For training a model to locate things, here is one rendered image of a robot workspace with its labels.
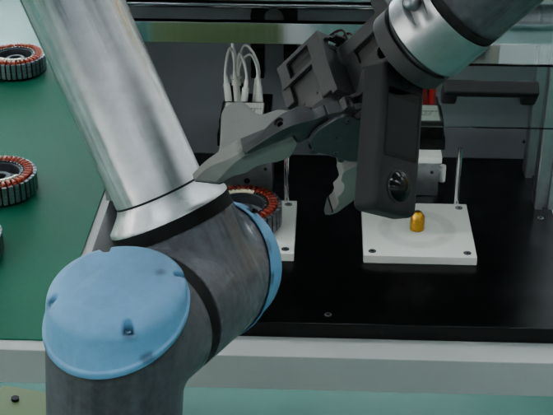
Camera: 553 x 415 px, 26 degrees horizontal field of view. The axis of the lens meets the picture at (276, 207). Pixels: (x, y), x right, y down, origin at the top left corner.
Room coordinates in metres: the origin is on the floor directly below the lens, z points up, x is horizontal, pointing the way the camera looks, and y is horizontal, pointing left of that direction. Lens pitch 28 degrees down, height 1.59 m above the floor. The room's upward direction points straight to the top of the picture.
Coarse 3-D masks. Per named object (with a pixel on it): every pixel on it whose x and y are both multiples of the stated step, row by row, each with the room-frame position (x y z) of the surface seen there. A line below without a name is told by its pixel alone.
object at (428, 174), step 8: (424, 168) 1.55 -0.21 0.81; (432, 168) 1.55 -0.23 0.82; (424, 176) 1.55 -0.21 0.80; (432, 176) 1.55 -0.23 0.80; (416, 184) 1.55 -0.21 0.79; (424, 184) 1.55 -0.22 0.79; (432, 184) 1.55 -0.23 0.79; (416, 192) 1.55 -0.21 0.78; (424, 192) 1.55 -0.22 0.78; (432, 192) 1.55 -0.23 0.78
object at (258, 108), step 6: (252, 96) 1.62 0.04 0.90; (264, 96) 1.62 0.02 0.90; (270, 96) 1.62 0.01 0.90; (228, 102) 1.55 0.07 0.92; (246, 102) 1.55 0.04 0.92; (252, 102) 1.55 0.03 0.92; (258, 102) 1.55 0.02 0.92; (264, 102) 1.55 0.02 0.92; (270, 102) 1.60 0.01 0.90; (222, 108) 1.53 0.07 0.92; (252, 108) 1.53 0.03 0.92; (258, 108) 1.53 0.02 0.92; (264, 108) 1.53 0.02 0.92; (270, 108) 1.58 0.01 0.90
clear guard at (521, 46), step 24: (528, 24) 1.47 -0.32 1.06; (552, 24) 1.47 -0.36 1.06; (504, 48) 1.38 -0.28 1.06; (528, 48) 1.38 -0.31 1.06; (552, 48) 1.38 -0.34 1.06; (480, 72) 1.32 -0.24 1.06; (504, 72) 1.32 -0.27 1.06; (528, 72) 1.32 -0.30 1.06; (552, 72) 1.32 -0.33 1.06; (432, 96) 1.30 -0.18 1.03; (552, 96) 1.30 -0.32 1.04; (432, 120) 1.28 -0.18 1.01; (456, 120) 1.28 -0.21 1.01; (480, 120) 1.28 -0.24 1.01; (504, 120) 1.28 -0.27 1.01; (528, 120) 1.28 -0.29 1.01; (552, 120) 1.28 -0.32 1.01
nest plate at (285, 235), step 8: (288, 208) 1.49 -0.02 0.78; (296, 208) 1.49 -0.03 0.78; (288, 216) 1.47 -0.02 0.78; (288, 224) 1.45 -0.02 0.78; (280, 232) 1.42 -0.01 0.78; (288, 232) 1.42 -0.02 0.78; (280, 240) 1.40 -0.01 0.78; (288, 240) 1.40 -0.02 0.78; (280, 248) 1.38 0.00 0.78; (288, 248) 1.38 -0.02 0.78; (288, 256) 1.37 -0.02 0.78
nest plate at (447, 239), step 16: (416, 208) 1.49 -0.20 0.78; (432, 208) 1.49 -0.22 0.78; (448, 208) 1.49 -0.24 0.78; (464, 208) 1.49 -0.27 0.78; (368, 224) 1.45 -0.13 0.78; (384, 224) 1.45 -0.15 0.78; (400, 224) 1.45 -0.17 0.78; (432, 224) 1.45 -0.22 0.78; (448, 224) 1.45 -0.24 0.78; (464, 224) 1.45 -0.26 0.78; (368, 240) 1.40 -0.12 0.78; (384, 240) 1.40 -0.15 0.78; (400, 240) 1.40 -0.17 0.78; (416, 240) 1.40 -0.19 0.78; (432, 240) 1.40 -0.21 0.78; (448, 240) 1.40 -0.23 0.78; (464, 240) 1.40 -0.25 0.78; (368, 256) 1.36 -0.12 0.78; (384, 256) 1.36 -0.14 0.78; (400, 256) 1.36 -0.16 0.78; (416, 256) 1.36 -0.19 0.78; (432, 256) 1.36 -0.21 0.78; (448, 256) 1.36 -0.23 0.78; (464, 256) 1.36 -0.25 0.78
